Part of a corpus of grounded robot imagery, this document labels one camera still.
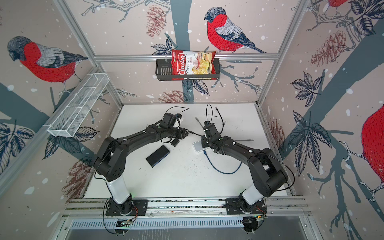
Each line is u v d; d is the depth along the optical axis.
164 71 0.95
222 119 1.10
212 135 0.70
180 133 0.82
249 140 0.98
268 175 0.44
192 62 0.88
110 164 0.48
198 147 0.95
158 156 0.90
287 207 0.74
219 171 0.86
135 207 0.73
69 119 0.72
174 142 0.96
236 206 0.73
